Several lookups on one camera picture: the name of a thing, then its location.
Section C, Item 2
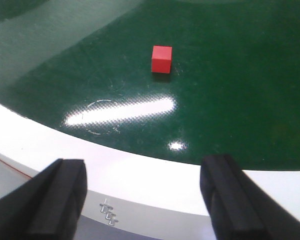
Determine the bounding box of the white outer conveyor rim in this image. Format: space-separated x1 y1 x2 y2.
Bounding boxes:
0 97 300 240

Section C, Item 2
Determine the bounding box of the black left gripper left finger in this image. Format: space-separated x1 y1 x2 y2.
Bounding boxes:
0 159 87 240

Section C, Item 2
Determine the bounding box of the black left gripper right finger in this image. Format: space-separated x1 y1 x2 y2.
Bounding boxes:
200 154 300 240

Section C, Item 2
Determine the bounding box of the red cube block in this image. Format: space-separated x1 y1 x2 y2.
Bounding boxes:
151 45 173 74

